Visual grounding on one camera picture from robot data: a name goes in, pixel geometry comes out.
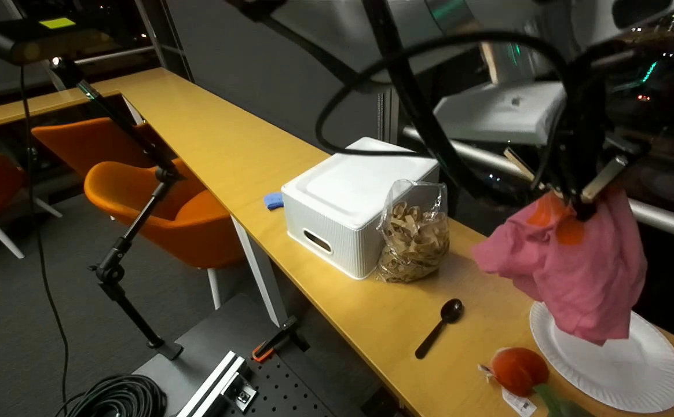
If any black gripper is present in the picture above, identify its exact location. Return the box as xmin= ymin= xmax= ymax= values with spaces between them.
xmin=541 ymin=45 xmax=650 ymax=222

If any pink shirt orange print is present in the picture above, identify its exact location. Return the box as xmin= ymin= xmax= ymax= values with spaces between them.
xmin=470 ymin=188 xmax=650 ymax=347

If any red turnip plushie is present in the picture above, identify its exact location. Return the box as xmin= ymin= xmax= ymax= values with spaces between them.
xmin=480 ymin=346 xmax=592 ymax=417

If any white plastic basket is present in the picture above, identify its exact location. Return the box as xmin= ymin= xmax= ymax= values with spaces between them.
xmin=281 ymin=134 xmax=442 ymax=282

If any black plastic spoon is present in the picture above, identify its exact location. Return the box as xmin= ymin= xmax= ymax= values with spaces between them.
xmin=412 ymin=297 xmax=465 ymax=362

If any white paper plate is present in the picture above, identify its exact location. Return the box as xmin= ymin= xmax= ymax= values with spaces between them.
xmin=527 ymin=300 xmax=674 ymax=417

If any white table leg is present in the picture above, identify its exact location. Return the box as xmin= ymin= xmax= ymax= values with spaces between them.
xmin=229 ymin=215 xmax=291 ymax=331

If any orange black clamp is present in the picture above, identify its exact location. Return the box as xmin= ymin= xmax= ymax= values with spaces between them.
xmin=250 ymin=319 xmax=310 ymax=367

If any black perforated breadboard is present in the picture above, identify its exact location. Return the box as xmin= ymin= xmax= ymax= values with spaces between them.
xmin=226 ymin=355 xmax=339 ymax=417

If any grey metal base plate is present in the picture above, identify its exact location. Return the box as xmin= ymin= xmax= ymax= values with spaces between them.
xmin=133 ymin=291 xmax=297 ymax=417

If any aluminium extrusion rail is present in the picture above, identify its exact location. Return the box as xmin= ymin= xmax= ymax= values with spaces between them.
xmin=173 ymin=351 xmax=261 ymax=417

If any black articulated camera stand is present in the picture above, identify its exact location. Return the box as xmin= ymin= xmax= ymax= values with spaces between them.
xmin=49 ymin=55 xmax=185 ymax=363

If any coiled black cable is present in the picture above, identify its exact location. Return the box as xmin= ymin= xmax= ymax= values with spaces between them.
xmin=56 ymin=373 xmax=168 ymax=417

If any thin black cable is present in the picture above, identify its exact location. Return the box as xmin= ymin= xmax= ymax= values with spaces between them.
xmin=19 ymin=66 xmax=72 ymax=404

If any black stereo camera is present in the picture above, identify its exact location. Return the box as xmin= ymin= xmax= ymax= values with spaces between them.
xmin=0 ymin=13 xmax=153 ymax=67

